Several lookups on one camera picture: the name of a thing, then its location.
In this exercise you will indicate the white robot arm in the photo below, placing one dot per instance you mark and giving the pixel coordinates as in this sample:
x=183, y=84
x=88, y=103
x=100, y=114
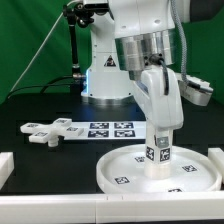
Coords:
x=143, y=33

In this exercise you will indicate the black camera stand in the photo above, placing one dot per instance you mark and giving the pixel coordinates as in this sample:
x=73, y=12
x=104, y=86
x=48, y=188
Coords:
x=77, y=15

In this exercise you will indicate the white front rail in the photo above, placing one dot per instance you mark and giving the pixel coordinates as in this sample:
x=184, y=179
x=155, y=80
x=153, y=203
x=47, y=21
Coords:
x=111, y=208

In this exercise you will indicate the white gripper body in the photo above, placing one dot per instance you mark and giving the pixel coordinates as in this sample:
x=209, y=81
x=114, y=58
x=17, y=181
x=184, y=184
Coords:
x=162, y=111

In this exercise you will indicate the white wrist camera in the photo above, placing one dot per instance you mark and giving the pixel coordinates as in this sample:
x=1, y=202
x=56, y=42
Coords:
x=197, y=92

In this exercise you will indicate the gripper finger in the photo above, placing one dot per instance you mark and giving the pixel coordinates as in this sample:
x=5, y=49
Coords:
x=164, y=138

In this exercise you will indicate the white block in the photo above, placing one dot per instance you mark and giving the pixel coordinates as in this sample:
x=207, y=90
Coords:
x=216, y=155
x=6, y=167

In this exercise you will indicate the white round table top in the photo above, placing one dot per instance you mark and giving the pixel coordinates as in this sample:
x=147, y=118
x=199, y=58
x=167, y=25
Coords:
x=135, y=169

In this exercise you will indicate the white cross-shaped table base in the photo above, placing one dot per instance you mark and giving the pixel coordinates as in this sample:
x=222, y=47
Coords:
x=50, y=133

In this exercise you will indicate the white right block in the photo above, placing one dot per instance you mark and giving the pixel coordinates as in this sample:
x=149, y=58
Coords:
x=216, y=155

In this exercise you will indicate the white left block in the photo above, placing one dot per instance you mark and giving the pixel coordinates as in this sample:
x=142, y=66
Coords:
x=6, y=167

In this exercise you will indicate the white marker sheet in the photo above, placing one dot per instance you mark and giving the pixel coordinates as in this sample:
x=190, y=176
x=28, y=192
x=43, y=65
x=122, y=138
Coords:
x=110, y=130

